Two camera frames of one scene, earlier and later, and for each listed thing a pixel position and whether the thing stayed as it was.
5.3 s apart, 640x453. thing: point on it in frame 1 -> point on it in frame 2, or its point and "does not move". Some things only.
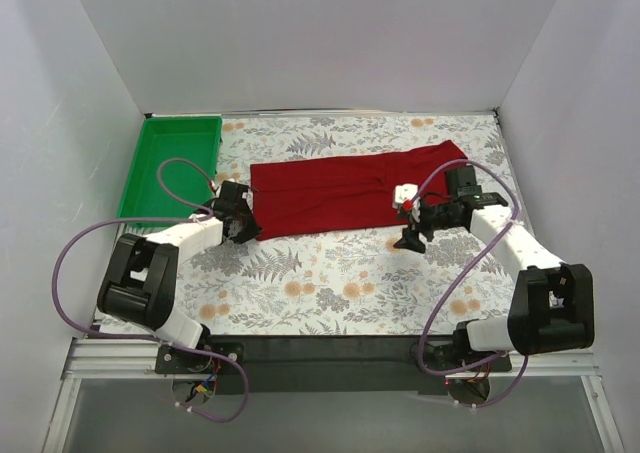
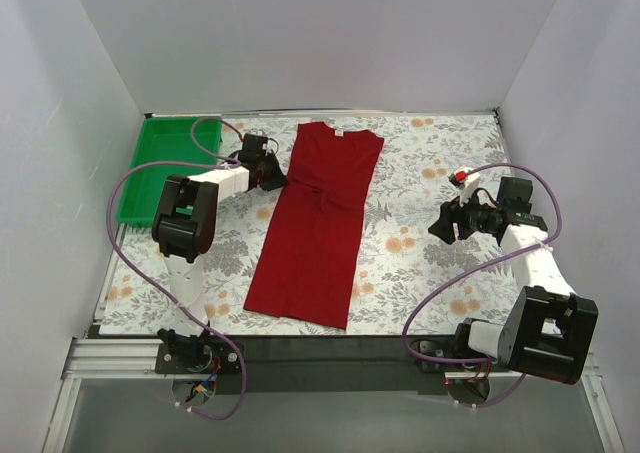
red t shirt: x=370 y=190 -> x=309 y=267
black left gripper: x=245 y=221 -> x=270 y=174
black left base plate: x=173 y=360 does not move
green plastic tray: x=172 y=167 does not move
